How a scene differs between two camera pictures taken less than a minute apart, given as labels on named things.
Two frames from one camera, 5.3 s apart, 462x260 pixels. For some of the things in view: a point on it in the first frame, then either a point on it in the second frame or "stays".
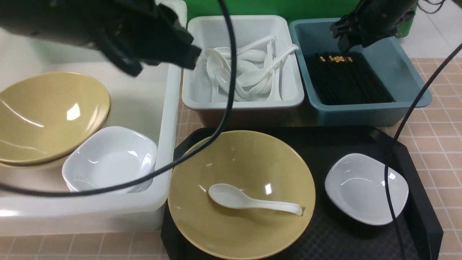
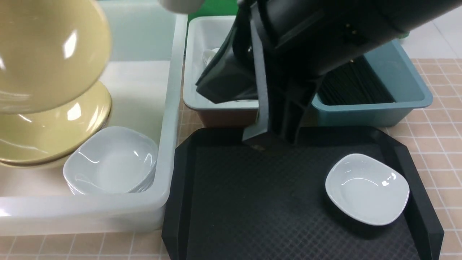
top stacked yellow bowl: [43, 115] stays
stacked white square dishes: [117, 156] stays
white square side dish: [356, 185] stays
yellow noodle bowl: [247, 195] -> [53, 53]
